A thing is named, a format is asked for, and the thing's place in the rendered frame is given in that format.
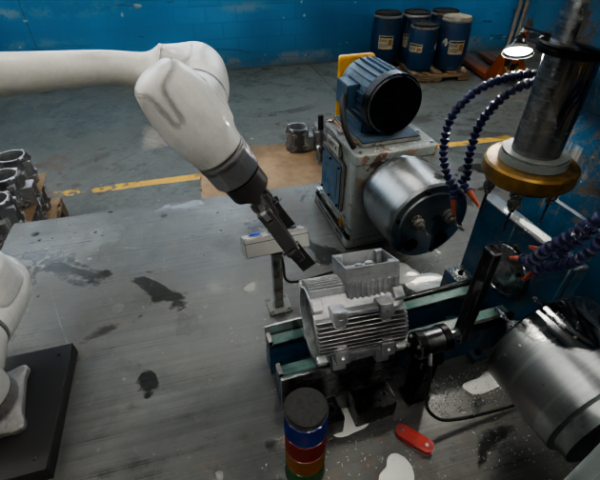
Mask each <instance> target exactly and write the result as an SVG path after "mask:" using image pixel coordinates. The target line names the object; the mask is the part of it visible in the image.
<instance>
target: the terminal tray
mask: <svg viewBox="0 0 600 480"><path fill-rule="evenodd" d="M336 255H340V256H336ZM390 259H394V260H390ZM348 266H351V267H348ZM332 268H333V274H337V275H338V277H339V278H341V280H342V283H344V286H345V291H346V295H347V298H348V299H350V300H353V298H354V297H355V298H356V299H359V297H360V296H361V297H362V298H365V296H366V295H367V296H368V297H370V295H371V294H372V295H373V296H375V295H376V293H378V294H379V295H381V293H382V292H383V293H384V294H387V292H389V293H391V289H392V287H397V286H399V278H400V267H399V260H398V259H396V258H395V257H393V256H392V255H390V254H389V253H388V252H386V251H385V250H383V249H381V248H379V249H372V250H360V251H355V252H348V253H342V254H335V255H333V256H332Z"/></svg>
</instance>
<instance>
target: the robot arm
mask: <svg viewBox="0 0 600 480"><path fill-rule="evenodd" d="M102 85H114V86H122V87H128V88H133V89H134V94H135V97H136V99H137V102H138V104H139V106H140V108H141V110H142V111H143V112H144V114H145V116H146V117H147V119H148V120H149V122H150V124H151V125H152V126H153V127H154V129H155V130H156V131H157V132H158V133H159V135H160V136H161V137H162V138H163V139H164V140H165V141H166V142H167V144H168V145H169V146H170V147H171V148H172V149H173V150H174V151H175V152H176V153H178V154H179V155H180V156H181V157H182V158H183V159H185V160H186V161H188V162H190V163H192V164H193V165H194V166H195V167H196V168H198V169H199V171H200V172H201V173H202V174H203V175H205V176H206V178H207V179H208V180H209V181H210V182H211V183H212V184H213V185H214V186H215V187H216V188H217V189H218V190H220V191H224V192H225V193H226V194H227V195H228V196H229V197H230V198H231V199H232V201H233V202H234V203H236V204H239V205H245V204H251V205H250V207H251V209H252V210H253V212H255V213H256V214H257V215H256V216H257V218H258V219H259V220H260V221H261V222H262V223H263V225H264V226H265V227H266V228H267V230H268V231H269V232H270V234H271V235H272V237H273V238H274V240H275V241H276V242H277V244H278V245H279V246H280V248H281V249H282V250H283V252H284V253H283V255H284V256H287V257H288V258H291V259H292V260H293V261H294V262H295V264H296V265H297V266H298V267H299V268H300V269H301V270H302V271H305V270H307V269H308V268H310V267H311V266H313V265H314V264H315V261H314V260H313V259H312V258H311V257H310V255H309V254H308V253H307V252H306V250H305V249H304V248H303V247H302V246H301V244H300V243H299V242H298V241H296V242H295V240H294V239H293V237H292V236H291V234H290V232H289V231H288V228H290V227H291V226H293V225H294V222H293V220H292V219H291V218H290V216H289V215H288V214H287V213H286V211H285V210H284V209H283V208H282V206H281V205H280V204H279V203H278V201H279V198H278V197H277V196H274V197H272V193H271V192H270V191H269V190H268V189H267V188H266V186H267V184H268V177H267V175H266V174H265V173H264V172H263V171H262V169H261V168H260V167H259V165H258V160H257V159H256V157H255V154H254V153H253V152H252V151H251V150H250V147H249V145H248V144H247V143H246V141H245V139H244V138H243V136H242V135H240V133H239V132H238V130H237V129H236V127H235V125H234V122H233V115H232V113H231V111H230V107H229V104H228V100H229V94H230V83H229V77H228V73H227V69H226V67H225V64H224V62H223V60H222V58H221V57H220V55H219V54H218V53H217V52H216V50H214V49H213V48H212V47H210V46H209V45H207V44H204V43H202V42H197V41H189V42H182V43H175V44H160V43H159V44H158V45H157V46H156V47H155V48H153V49H152V50H149V51H144V52H136V51H122V50H41V51H0V97H6V96H13V95H21V94H29V93H36V92H44V91H52V90H66V89H74V88H82V87H89V86H102ZM276 202H277V203H276ZM275 203H276V204H275ZM30 294H31V279H30V274H29V272H28V270H27V268H26V267H25V266H24V264H23V263H22V262H20V261H19V260H18V259H16V258H14V257H12V256H9V255H6V254H4V253H3V252H1V251H0V438H3V437H6V436H10V435H16V434H19V433H21V432H22V431H24V430H25V428H26V427H27V424H28V423H27V420H26V418H25V406H26V393H27V381H28V378H29V375H30V368H29V367H28V366H26V365H23V366H20V367H17V368H16V369H14V370H11V371H8V372H5V371H4V367H5V366H6V356H7V348H8V342H9V340H10V338H11V337H12V335H13V334H14V332H15V330H16V328H17V327H18V325H19V323H20V321H21V319H22V316H23V314H24V312H25V310H26V307H27V305H28V302H29V300H30Z"/></svg>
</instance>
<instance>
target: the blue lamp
mask: <svg viewBox="0 0 600 480"><path fill-rule="evenodd" d="M328 417H329V415H328ZM328 417H327V420H326V421H325V423H324V424H323V425H322V426H321V427H320V428H318V429H316V430H311V431H301V430H297V429H295V428H293V427H292V426H291V425H290V424H289V423H288V422H287V420H286V418H285V416H284V431H285V434H286V436H287V438H288V439H289V441H290V442H291V443H292V444H293V445H294V446H296V447H299V448H303V449H308V448H313V447H315V446H317V445H318V444H320V443H321V442H322V441H323V439H324V438H325V436H326V433H327V428H328Z"/></svg>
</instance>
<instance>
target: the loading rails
mask: <svg viewBox="0 0 600 480"><path fill-rule="evenodd" d="M471 280H472V278H471V279H467V280H463V281H459V282H455V283H451V284H447V285H444V286H440V287H436V288H432V289H428V290H421V291H418V292H414V293H410V294H406V296H405V297H404V298H403V300H404V304H405V306H406V307H407V308H406V311H407V312H408V313H406V315H407V316H408V317H409V318H407V319H408V320H409V322H407V323H408V324H409V325H408V328H409V329H408V330H407V331H408V332H409V333H410V332H411V331H414V330H424V329H428V328H431V327H433V326H434V325H437V324H441V323H444V324H446V325H447V326H449V327H450V329H451V330H453V328H454V327H455V324H456V321H457V319H458V316H459V313H460V310H461V309H462V306H463V303H464V301H465V298H466V295H467V292H468V290H469V287H470V282H471ZM497 307H498V308H499V310H500V311H502V312H504V313H505V314H506V315H507V317H508V318H509V320H511V319H512V316H513V315H514V312H513V311H512V310H511V311H508V310H507V309H506V308H505V307H504V306H503V305H501V306H497ZM495 308H496V307H493V308H490V309H486V310H480V311H479V313H478V316H477V318H476V320H475V323H474V325H473V327H472V330H471V332H470V336H469V339H468V341H467V342H466V343H463V344H459V343H458V342H457V340H456V339H455V347H454V349H453V350H451V351H448V352H443V354H444V355H445V359H444V361H446V360H449V359H451V358H455V357H458V356H461V355H465V354H466V355H467V357H468V358H469V360H470V361H471V362H472V364H476V363H479V362H482V361H485V360H486V358H487V355H486V354H485V353H484V352H483V351H482V349H486V348H489V347H492V346H495V345H496V344H497V341H496V339H497V338H498V337H502V336H503V335H504V334H505V332H506V328H507V323H506V321H504V320H503V319H502V317H501V316H500V315H499V314H498V313H497V311H495V310H494V309H495ZM264 331H265V342H266V354H267V360H268V363H269V367H270V373H271V374H273V373H276V382H277V395H278V399H279V402H280V405H281V408H282V410H283V407H284V402H285V400H286V398H287V396H288V395H289V394H290V393H291V392H292V391H294V390H297V389H300V388H312V389H315V390H318V391H320V392H321V393H322V394H323V395H324V396H325V398H328V397H331V396H333V395H334V396H336V397H337V396H340V395H344V394H347V393H349V391H350V390H356V389H359V388H363V387H365V386H368V385H371V384H374V383H378V382H381V381H384V380H386V381H387V382H388V381H390V380H392V379H393V376H395V375H398V374H401V373H405V372H408V370H409V367H410V361H411V357H410V354H409V352H410V347H408V346H407V344H408V340H405V343H406V347H405V348H404V349H403V350H398V351H396V352H395V354H392V355H389V360H386V361H381V362H376V361H375V360H374V359H373V357H372V356H371V357H366V358H361V359H356V360H351V361H350V363H348V364H346V368H345V369H343V370H335V371H333V370H332V368H331V366H330V362H328V364H327V365H326V366H321V367H317V366H316V365H315V364H314V362H313V360H312V358H311V356H310V351H309V348H308V344H307V340H306V339H305V338H304V333H303V323H302V317H297V318H293V319H290V320H286V321H282V322H278V323H274V324H270V325H266V326H264ZM409 333H407V335H409Z"/></svg>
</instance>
